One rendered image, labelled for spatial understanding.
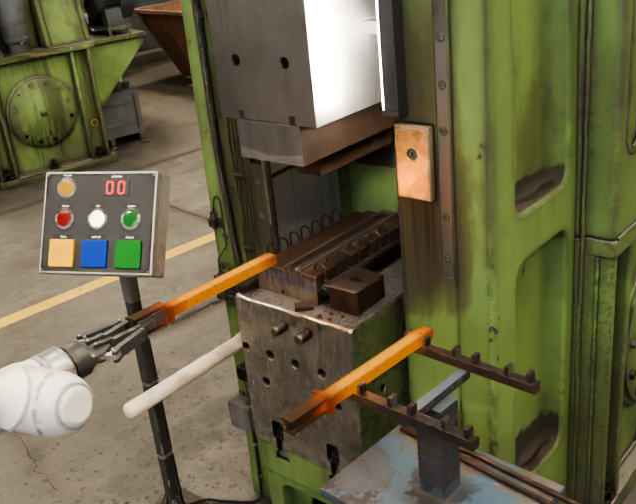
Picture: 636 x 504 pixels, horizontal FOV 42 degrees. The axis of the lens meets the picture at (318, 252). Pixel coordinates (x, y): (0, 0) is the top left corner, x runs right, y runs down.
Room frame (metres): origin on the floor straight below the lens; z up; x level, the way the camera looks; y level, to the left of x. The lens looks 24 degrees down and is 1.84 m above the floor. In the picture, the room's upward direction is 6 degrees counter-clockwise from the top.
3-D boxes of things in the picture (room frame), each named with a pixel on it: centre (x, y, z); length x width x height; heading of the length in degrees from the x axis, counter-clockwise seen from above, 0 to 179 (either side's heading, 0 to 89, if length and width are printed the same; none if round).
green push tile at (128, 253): (2.04, 0.50, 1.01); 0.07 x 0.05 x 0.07; 73
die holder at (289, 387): (2.00, -0.10, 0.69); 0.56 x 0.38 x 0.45; 138
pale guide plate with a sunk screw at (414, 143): (1.76, -0.23, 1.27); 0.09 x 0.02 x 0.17; 48
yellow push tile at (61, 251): (2.10, 0.69, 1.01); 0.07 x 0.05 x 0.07; 73
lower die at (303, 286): (2.03, -0.05, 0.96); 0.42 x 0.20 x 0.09; 138
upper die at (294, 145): (2.03, -0.05, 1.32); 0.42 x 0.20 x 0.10; 138
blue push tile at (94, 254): (2.07, 0.60, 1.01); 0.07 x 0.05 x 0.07; 73
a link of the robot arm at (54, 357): (1.36, 0.52, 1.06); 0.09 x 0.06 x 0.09; 48
